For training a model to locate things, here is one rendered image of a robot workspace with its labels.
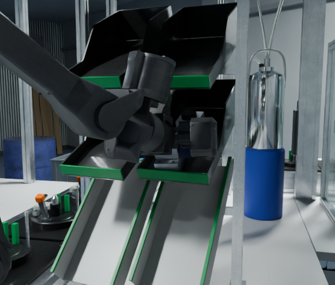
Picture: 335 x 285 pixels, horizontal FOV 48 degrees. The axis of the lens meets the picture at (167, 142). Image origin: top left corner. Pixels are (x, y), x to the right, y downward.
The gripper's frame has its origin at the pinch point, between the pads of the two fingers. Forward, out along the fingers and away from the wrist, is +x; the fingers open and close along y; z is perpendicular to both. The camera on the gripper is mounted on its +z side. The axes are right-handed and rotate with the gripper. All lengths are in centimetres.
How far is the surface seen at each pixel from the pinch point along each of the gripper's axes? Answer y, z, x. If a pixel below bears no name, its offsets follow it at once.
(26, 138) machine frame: 107, 19, 107
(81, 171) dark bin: 15.9, -5.0, -1.4
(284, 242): -21, -25, 67
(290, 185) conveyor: -26, -6, 130
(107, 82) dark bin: 9.2, 9.9, -5.9
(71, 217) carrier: 38, -16, 35
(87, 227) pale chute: 19.3, -16.0, 8.4
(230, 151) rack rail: -9.9, -0.8, 10.6
